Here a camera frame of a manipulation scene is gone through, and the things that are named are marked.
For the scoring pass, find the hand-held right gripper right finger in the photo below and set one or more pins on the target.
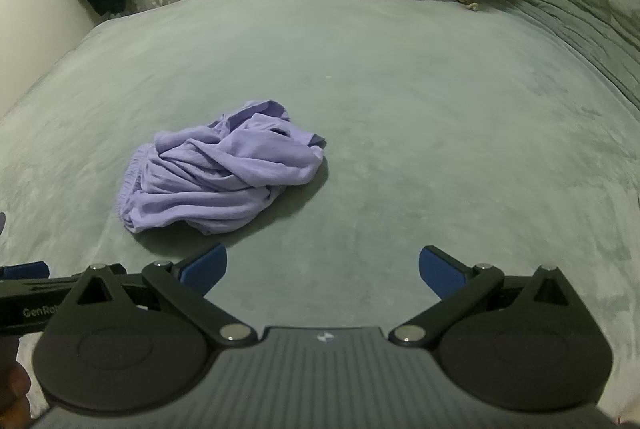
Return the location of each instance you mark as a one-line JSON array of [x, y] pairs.
[[440, 270]]

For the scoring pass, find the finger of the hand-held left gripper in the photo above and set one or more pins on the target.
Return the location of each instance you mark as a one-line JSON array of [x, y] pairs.
[[25, 270]]

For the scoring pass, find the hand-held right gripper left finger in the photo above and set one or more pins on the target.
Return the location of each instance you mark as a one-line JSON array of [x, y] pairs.
[[205, 268]]

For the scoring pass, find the purple pants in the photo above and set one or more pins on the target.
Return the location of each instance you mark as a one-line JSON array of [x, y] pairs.
[[225, 174]]

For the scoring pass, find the person's left hand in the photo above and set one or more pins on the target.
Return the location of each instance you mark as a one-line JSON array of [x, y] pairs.
[[12, 391]]

